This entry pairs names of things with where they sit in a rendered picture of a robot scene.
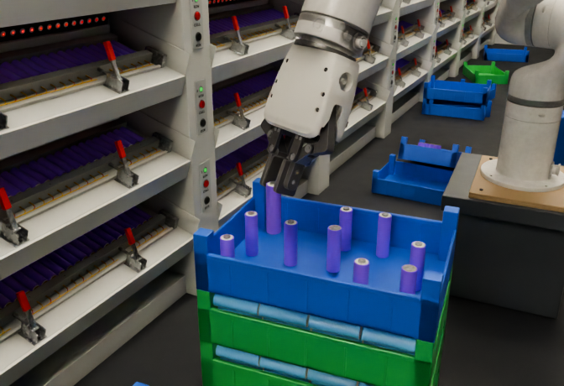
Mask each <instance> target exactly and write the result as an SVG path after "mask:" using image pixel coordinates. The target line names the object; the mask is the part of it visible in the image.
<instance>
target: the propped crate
mask: <svg viewBox="0 0 564 386"><path fill-rule="evenodd" d="M407 142H408V137H403V136H402V137H401V141H400V147H399V155H398V159H406V160H411V161H416V162H421V163H427V164H436V165H441V166H446V167H452V168H455V167H456V165H457V162H458V160H459V158H460V156H461V154H462V153H463V152H458V151H459V146H460V145H459V144H453V145H452V150H447V149H433V148H427V147H421V146H418V145H413V144H407ZM471 152H472V147H468V146H466V150H465V153H469V154H470V153H471Z"/></svg>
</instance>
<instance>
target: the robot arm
mask: <svg viewBox="0 0 564 386"><path fill-rule="evenodd" d="M381 1H382V0H305V1H304V4H303V7H302V9H301V12H300V16H299V19H298V22H297V24H296V26H295V31H294V35H295V36H296V37H298V39H295V42H294V44H293V45H292V46H291V48H290V50H289V52H288V54H287V56H286V57H285V60H284V62H283V64H282V66H281V67H280V69H279V73H278V75H277V76H276V78H275V81H274V84H273V86H272V89H271V92H270V93H269V98H268V101H267V103H266V107H265V110H264V120H263V121H262V122H261V128H262V129H263V130H264V132H265V133H266V135H267V137H268V141H269V145H268V148H267V150H268V152H269V157H268V159H267V162H266V165H265V167H264V171H263V173H262V176H261V179H260V182H259V184H260V185H262V186H265V187H266V183H268V182H270V181H275V183H274V188H273V190H274V192H276V193H278V194H282V195H286V196H294V195H295V193H296V190H297V187H298V184H299V183H300V178H301V176H302V173H303V170H304V168H305V166H309V165H310V164H311V161H312V160H313V159H315V158H316V157H318V156H319V155H326V154H332V153H333V152H334V146H335V145H336V144H338V143H340V141H341V139H342V136H343V134H344V131H345V128H346V126H347V121H348V118H349V115H350V112H351V109H352V105H353V100H354V97H355V92H356V89H357V84H358V73H359V64H358V63H357V62H356V60H355V59H354V58H360V57H362V54H363V51H364V48H365V47H366V46H367V43H368V36H369V34H370V32H371V29H372V27H373V22H374V20H375V18H376V15H377V12H378V10H379V6H380V3H381ZM495 29H496V31H497V33H498V35H499V37H500V38H502V39H503V40H505V41H507V42H509V43H511V44H518V45H524V46H532V47H540V48H547V49H554V50H555V54H554V55H553V56H552V57H551V58H550V59H549V60H546V61H543V62H540V63H536V64H533V65H527V66H524V67H521V68H519V69H518V70H516V71H515V72H514V73H513V75H512V76H511V79H510V82H509V90H508V96H507V102H506V107H505V113H504V122H503V128H502V133H501V139H500V145H499V155H498V158H497V159H492V160H489V161H487V162H485V163H483V164H482V166H481V169H480V172H481V175H482V176H483V178H485V179H486V180H488V181H490V182H492V183H494V184H495V185H499V186H503V187H505V188H508V189H512V190H521V191H528V192H548V191H554V190H559V189H561V188H562V187H563V186H564V174H563V173H562V172H561V171H560V168H561V165H560V164H559V165H557V164H554V163H555V162H554V161H553V159H554V154H555V149H556V141H557V137H558V133H559V127H560V123H561V115H562V111H563V106H564V0H502V1H501V3H500V4H499V8H498V11H497V13H496V16H495ZM353 57H354V58H353ZM283 134H284V135H285V138H284V135H283ZM304 143H307V145H305V146H304V147H303V144H304ZM287 157H288V158H287Z"/></svg>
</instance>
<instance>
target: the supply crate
mask: <svg viewBox="0 0 564 386"><path fill-rule="evenodd" d="M260 179H261V178H257V179H255V180H254V181H253V197H252V198H251V199H250V200H249V201H248V202H247V203H246V204H245V205H244V206H243V207H242V208H241V209H239V210H238V211H237V212H236V213H235V214H234V215H233V216H232V217H231V218H230V219H229V220H228V221H226V222H225V223H224V224H223V225H222V226H221V227H220V228H219V229H218V230H217V231H216V232H215V233H214V231H213V230H211V229H206V228H199V229H198V230H197V231H196V232H195V233H194V234H193V241H194V257H195V271H196V289H197V290H204V291H207V292H212V293H215V294H219V295H225V296H230V297H233V298H238V299H241V300H248V301H252V302H256V303H259V304H263V305H270V306H274V307H278V308H281V309H286V310H292V311H296V312H300V313H304V314H307V315H312V316H318V317H322V318H326V319H329V320H334V321H340V322H344V323H347V324H352V325H355V326H362V327H366V328H370V329H374V330H378V331H384V332H388V333H392V334H396V335H400V336H407V337H410V338H415V339H418V340H422V341H426V342H433V343H434V342H435V339H436V333H437V328H438V325H439V321H440V317H441V311H442V307H443V303H444V299H445V295H446V292H447V285H448V281H449V278H450V273H451V270H452V263H453V259H454V253H455V247H456V240H457V227H458V220H459V213H460V208H459V207H455V206H445V208H444V211H443V218H442V221H437V220H431V219H426V218H420V217H415V216H405V215H400V214H394V213H390V214H391V215H392V222H391V233H390V244H389V256H388V257H387V258H379V257H377V256H376V245H377V232H378V219H379V213H381V212H383V211H373V210H368V209H363V208H357V207H351V206H350V207H351V208H352V242H351V250H350V251H347V252H343V251H341V262H340V271H339V272H337V273H330V272H328V271H327V270H326V251H327V228H328V227H329V226H330V225H338V226H339V215H340V208H341V207H343V206H342V205H336V204H331V203H325V202H319V201H310V200H304V199H299V198H294V197H288V196H281V233H279V234H269V233H267V232H266V187H265V186H262V185H261V184H259V182H260ZM247 211H256V212H257V213H258V255H257V256H254V257H249V256H248V255H246V249H245V217H244V214H245V212H247ZM289 219H292V220H296V221H297V222H298V242H297V265H296V266H293V267H289V266H286V265H285V264H284V222H285V221H286V220H289ZM224 234H231V235H233V236H234V248H235V258H230V257H226V256H222V255H221V252H220V236H221V235H224ZM414 241H420V242H423V243H425V244H426V256H425V264H424V273H423V279H422V286H421V290H420V291H416V292H415V295H413V294H408V293H404V292H400V275H401V267H402V266H403V265H405V264H410V248H411V243H412V242H414ZM356 258H366V259H367V260H368V261H369V276H368V285H366V284H359V283H354V282H353V265H354V260H355V259H356Z"/></svg>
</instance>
